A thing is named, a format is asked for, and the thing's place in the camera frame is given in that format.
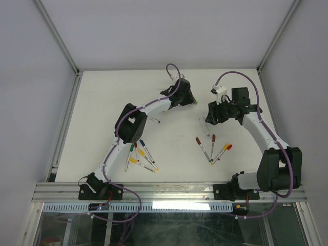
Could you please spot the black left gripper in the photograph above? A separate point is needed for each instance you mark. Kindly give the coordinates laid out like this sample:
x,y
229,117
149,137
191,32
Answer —
x,y
189,100

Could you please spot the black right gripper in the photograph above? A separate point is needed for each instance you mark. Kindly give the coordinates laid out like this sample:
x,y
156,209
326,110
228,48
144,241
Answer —
x,y
213,113

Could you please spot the grey cap whiteboard marker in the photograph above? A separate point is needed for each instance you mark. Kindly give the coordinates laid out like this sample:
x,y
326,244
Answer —
x,y
204,126

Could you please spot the brown cap marker pen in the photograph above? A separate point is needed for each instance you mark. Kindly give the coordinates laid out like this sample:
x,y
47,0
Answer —
x,y
203,150

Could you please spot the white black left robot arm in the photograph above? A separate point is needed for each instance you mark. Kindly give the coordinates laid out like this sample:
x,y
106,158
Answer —
x,y
130,126

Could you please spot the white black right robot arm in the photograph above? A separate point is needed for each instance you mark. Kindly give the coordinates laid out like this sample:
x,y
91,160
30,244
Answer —
x,y
280,165

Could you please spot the blue cap marker pen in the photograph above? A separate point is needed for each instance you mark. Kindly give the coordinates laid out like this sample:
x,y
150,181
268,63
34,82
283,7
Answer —
x,y
146,150

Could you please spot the green cap marker pen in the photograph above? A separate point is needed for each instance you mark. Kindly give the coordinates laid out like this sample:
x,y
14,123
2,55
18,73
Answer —
x,y
128,158

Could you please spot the yellow cap marker right group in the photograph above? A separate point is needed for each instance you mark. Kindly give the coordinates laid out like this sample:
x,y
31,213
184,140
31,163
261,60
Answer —
x,y
220,154

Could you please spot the red cap marker right group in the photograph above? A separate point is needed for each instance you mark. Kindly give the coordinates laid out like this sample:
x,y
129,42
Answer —
x,y
224,152

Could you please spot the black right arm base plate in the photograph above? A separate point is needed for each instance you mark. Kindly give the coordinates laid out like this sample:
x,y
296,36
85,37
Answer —
x,y
231,192

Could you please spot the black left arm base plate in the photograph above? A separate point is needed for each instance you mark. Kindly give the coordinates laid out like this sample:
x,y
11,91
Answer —
x,y
106,191

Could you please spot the aluminium frame rail front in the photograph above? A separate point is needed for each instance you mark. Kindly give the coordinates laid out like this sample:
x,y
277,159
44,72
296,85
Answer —
x,y
147,191

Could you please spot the grey slotted cable duct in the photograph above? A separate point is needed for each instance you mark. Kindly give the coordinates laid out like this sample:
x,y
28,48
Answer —
x,y
133,207

